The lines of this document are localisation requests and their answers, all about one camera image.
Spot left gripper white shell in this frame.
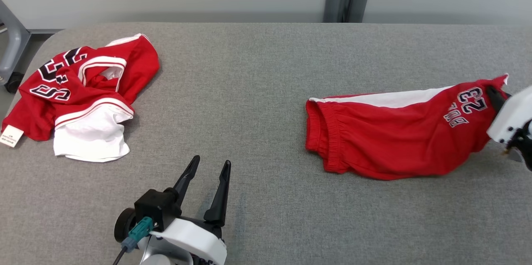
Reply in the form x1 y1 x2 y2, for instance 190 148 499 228
114 155 232 265

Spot grey cylinder post foot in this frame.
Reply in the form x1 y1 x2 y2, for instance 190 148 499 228
323 0 342 23
348 0 371 23

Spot red white basketball jersey shirt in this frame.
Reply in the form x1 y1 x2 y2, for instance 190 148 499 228
0 33 160 163

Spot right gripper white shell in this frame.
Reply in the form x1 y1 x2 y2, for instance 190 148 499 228
485 85 532 172

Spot teal cable connector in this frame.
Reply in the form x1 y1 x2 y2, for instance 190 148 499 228
121 216 154 253

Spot black caster wheel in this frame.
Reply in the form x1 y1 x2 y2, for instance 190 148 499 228
4 72 25 94

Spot thin black camera cable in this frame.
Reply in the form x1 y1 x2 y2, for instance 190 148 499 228
112 246 127 265

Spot red basketball shorts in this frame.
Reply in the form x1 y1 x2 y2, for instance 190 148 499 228
305 74 510 181

